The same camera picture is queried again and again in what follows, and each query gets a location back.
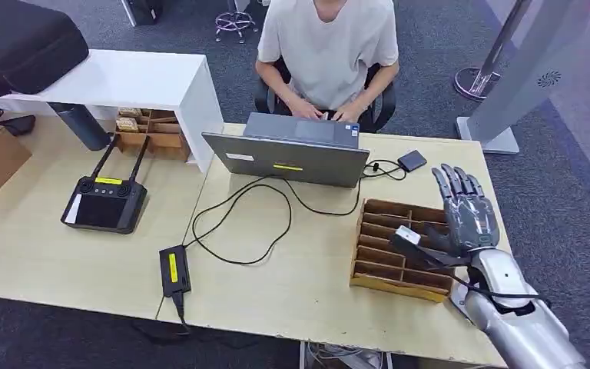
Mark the black remote controller with antennas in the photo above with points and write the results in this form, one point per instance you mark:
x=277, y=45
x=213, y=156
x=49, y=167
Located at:
x=104, y=209

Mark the chrome stool base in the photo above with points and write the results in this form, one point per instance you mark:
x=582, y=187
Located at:
x=235, y=21

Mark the person's left hand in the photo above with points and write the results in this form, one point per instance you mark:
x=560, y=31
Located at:
x=348, y=112

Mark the wooden card box with slots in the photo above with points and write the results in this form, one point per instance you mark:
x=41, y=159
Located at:
x=381, y=265

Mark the person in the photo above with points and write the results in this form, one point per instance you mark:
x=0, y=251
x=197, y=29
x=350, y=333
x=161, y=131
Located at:
x=330, y=48

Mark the small black object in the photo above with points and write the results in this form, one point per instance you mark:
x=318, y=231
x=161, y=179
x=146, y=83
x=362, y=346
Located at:
x=17, y=124

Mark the wooden box with cards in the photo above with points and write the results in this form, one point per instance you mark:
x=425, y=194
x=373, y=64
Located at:
x=165, y=141

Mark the small black external drive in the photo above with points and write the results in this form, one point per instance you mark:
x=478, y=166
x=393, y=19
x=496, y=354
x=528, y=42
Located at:
x=412, y=161

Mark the black power adapter yellow label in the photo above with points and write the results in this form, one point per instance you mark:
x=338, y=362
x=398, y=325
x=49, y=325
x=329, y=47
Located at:
x=175, y=269

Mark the white desk shelf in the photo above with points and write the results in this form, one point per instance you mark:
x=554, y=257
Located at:
x=127, y=76

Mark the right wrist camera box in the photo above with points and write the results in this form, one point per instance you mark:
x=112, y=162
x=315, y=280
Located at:
x=409, y=237

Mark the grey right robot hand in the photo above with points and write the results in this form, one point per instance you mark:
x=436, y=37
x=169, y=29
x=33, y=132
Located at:
x=470, y=219

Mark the dark cabinet white frame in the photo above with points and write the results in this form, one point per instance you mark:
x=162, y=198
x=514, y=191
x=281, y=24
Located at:
x=143, y=10

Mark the black office chair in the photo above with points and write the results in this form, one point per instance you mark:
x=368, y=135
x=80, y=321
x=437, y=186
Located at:
x=384, y=104

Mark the grey laptop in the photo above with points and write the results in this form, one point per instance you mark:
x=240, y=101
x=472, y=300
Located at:
x=290, y=160

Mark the chrome stanchion pole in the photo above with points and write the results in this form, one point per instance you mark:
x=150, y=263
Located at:
x=475, y=81

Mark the black carrying case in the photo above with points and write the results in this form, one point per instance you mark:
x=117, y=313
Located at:
x=20, y=48

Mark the person's right hand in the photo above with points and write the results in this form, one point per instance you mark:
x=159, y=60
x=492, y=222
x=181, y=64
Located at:
x=304, y=108

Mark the grey standing kiosk panel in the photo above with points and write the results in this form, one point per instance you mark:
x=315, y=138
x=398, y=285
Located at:
x=529, y=66

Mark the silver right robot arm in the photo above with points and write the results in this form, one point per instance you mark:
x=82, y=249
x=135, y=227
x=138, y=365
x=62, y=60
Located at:
x=519, y=316

